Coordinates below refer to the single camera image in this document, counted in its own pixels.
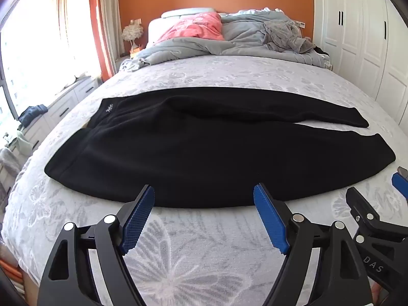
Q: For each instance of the white wall panel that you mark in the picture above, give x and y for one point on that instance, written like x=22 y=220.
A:
x=300 y=24

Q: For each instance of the orange cloth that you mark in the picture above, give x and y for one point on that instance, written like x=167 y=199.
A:
x=11 y=269

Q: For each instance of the dark cloth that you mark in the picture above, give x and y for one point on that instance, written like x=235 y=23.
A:
x=320 y=50

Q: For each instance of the black pants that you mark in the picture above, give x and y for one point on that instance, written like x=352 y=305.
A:
x=207 y=153

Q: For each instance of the pink pillow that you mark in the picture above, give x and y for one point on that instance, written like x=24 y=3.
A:
x=194 y=27

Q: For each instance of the orange curtain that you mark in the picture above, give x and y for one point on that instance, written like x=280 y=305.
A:
x=97 y=22

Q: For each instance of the grey crumpled garment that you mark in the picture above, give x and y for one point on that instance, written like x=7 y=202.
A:
x=283 y=35

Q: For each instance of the blue cloth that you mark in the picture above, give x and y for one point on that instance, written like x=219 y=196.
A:
x=32 y=111

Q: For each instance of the large window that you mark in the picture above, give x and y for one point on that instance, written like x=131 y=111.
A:
x=32 y=54

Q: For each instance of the white flower lamp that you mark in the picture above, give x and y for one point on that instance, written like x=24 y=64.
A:
x=132 y=32

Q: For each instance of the white curtain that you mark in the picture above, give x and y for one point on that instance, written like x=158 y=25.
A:
x=110 y=38

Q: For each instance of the pale green cloth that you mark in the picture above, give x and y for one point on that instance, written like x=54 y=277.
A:
x=20 y=143

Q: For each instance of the bed with butterfly bedspread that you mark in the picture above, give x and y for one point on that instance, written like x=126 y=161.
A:
x=197 y=261

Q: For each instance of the grey white cloth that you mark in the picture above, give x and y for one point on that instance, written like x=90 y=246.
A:
x=9 y=162

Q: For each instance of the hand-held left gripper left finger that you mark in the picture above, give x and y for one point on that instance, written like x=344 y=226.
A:
x=138 y=220

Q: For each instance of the white wardrobe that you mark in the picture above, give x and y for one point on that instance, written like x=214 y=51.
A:
x=357 y=38

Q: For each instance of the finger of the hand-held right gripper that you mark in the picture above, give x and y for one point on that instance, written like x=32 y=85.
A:
x=401 y=183
x=361 y=204

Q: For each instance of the grey duvet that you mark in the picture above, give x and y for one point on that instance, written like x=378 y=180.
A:
x=191 y=46

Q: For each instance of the white low cabinet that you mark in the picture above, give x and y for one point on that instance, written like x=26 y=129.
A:
x=63 y=102

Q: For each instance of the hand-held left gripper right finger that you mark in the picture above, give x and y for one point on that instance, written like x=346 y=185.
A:
x=271 y=220

